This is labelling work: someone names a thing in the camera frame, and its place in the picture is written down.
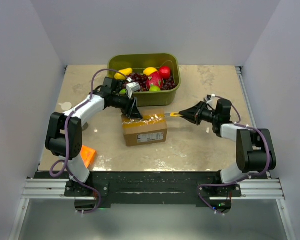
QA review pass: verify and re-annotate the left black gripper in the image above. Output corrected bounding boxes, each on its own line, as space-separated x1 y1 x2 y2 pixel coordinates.
111 91 143 119

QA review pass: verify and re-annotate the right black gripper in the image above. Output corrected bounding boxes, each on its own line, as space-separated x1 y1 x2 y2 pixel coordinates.
179 101 219 126

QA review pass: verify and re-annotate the yellow utility knife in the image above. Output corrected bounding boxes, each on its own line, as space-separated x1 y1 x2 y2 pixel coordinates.
165 112 182 117

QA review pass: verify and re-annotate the brown taped cardboard box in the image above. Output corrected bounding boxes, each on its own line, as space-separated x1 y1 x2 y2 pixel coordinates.
121 108 168 147

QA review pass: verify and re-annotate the olive green plastic bin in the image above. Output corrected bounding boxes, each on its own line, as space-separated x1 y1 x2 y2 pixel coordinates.
107 53 181 107

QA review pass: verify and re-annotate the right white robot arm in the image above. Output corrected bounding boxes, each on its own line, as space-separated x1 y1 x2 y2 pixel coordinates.
178 94 277 197

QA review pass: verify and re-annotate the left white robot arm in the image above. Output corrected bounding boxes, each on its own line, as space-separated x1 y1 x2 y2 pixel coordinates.
45 77 143 196

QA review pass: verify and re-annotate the green lime fruit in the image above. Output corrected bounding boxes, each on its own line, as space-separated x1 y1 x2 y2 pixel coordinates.
148 85 161 92

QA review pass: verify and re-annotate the red grape bunch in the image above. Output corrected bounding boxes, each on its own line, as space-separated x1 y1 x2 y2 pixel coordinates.
128 72 148 92

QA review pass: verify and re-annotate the yellow mango fruit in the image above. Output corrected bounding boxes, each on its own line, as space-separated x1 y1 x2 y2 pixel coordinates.
114 68 133 81

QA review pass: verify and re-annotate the yellow lemon fruit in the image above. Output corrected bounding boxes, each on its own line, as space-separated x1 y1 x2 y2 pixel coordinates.
143 67 158 76

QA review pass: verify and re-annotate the red apple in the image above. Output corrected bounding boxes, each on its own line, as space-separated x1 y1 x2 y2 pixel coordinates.
158 66 171 80

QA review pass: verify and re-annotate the orange patterned block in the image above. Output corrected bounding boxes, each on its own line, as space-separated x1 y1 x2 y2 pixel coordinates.
80 145 97 168

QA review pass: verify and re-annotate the bottle with beige cap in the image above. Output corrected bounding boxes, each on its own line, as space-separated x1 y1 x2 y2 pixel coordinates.
58 102 72 111

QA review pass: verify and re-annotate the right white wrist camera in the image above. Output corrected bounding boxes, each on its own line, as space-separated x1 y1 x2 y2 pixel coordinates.
203 94 216 107

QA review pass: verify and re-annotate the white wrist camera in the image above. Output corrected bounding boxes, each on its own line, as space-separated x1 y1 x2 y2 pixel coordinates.
126 77 141 99
203 94 216 107

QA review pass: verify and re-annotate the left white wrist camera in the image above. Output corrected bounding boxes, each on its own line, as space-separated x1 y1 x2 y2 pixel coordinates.
126 77 141 99

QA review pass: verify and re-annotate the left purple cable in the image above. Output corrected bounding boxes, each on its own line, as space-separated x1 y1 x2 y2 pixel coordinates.
49 68 116 215

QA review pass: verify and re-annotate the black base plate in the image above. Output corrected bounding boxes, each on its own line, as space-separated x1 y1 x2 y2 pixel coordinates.
34 170 243 208

